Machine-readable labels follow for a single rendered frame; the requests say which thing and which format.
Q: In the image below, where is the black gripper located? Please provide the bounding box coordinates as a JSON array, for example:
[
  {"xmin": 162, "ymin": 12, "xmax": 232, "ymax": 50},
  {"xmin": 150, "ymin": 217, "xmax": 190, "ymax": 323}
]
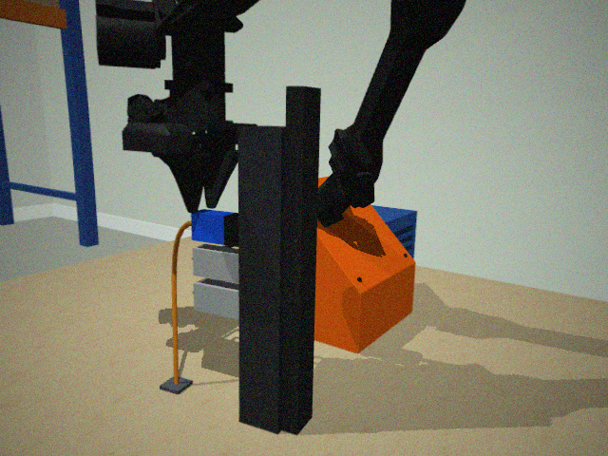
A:
[{"xmin": 123, "ymin": 70, "xmax": 257, "ymax": 214}]

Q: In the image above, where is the black post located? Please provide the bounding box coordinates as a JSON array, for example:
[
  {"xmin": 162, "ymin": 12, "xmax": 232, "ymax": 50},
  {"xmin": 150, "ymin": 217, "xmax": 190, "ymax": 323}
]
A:
[{"xmin": 237, "ymin": 86, "xmax": 321, "ymax": 436}]

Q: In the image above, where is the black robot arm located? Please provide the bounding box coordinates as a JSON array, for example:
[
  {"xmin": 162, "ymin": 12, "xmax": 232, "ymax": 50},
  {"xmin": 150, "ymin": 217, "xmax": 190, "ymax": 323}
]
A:
[{"xmin": 95, "ymin": 0, "xmax": 466, "ymax": 227}]

